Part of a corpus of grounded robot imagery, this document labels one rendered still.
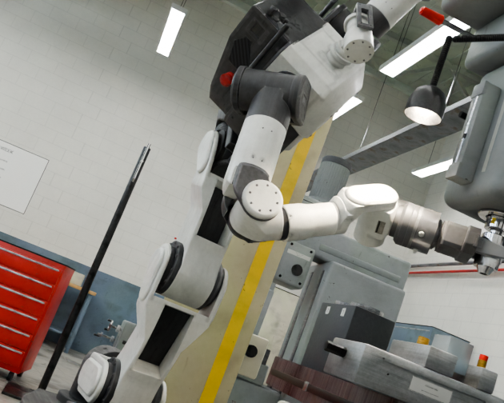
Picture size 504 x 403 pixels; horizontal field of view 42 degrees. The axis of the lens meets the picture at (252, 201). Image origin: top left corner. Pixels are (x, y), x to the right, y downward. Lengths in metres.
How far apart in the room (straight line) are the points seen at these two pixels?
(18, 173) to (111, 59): 2.29
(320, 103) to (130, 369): 0.81
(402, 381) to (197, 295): 0.64
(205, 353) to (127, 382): 1.20
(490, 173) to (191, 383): 1.91
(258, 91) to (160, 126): 9.14
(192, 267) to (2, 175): 8.74
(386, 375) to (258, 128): 0.52
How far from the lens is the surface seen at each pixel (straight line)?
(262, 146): 1.27
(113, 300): 10.11
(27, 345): 5.59
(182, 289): 1.65
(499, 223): 1.35
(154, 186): 10.28
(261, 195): 1.20
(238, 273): 2.91
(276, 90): 1.35
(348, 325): 1.68
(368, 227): 1.33
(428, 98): 1.25
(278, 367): 1.83
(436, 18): 1.52
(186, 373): 2.89
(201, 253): 1.66
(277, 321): 9.68
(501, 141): 1.31
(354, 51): 1.48
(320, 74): 1.48
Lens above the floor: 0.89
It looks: 12 degrees up
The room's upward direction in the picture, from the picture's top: 21 degrees clockwise
